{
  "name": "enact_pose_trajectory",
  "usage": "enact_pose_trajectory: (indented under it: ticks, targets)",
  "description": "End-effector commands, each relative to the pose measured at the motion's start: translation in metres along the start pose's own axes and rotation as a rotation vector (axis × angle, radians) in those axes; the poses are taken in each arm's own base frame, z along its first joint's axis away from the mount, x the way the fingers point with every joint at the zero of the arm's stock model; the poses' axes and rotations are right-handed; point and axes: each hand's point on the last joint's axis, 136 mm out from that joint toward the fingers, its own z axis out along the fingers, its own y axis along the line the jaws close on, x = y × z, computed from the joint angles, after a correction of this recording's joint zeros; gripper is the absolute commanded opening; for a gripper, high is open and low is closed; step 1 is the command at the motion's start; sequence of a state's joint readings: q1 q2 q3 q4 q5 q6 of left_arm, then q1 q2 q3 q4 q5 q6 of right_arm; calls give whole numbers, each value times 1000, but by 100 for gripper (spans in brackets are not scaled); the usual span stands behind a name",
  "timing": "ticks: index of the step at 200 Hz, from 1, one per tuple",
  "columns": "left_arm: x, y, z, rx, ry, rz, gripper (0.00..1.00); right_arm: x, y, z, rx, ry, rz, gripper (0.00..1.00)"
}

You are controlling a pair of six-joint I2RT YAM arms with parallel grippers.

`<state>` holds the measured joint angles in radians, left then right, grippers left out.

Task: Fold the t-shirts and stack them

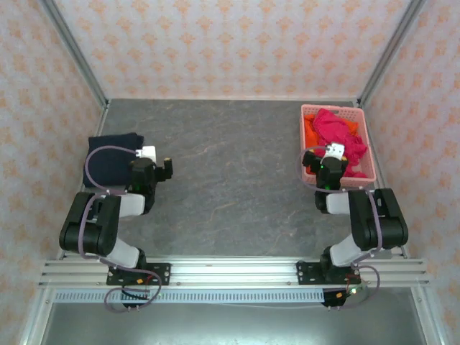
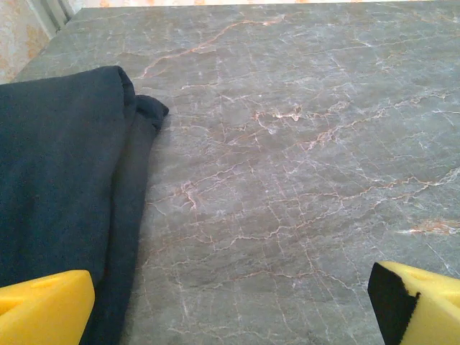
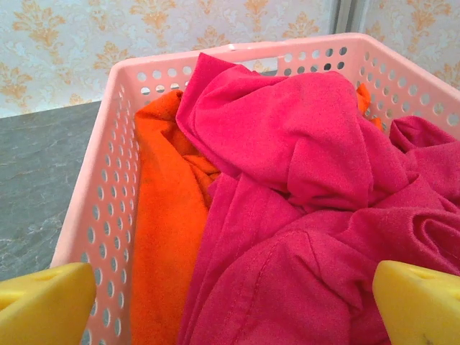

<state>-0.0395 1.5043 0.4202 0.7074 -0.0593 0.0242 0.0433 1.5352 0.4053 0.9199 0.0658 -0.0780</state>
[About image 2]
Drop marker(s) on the aluminium frame post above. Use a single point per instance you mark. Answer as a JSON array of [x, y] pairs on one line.
[[54, 14]]

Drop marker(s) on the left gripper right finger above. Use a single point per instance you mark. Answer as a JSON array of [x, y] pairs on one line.
[[424, 309]]

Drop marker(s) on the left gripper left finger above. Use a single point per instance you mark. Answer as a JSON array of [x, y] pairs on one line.
[[43, 312]]

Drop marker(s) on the navy blue t-shirt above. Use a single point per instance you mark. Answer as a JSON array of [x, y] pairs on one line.
[[54, 161]]

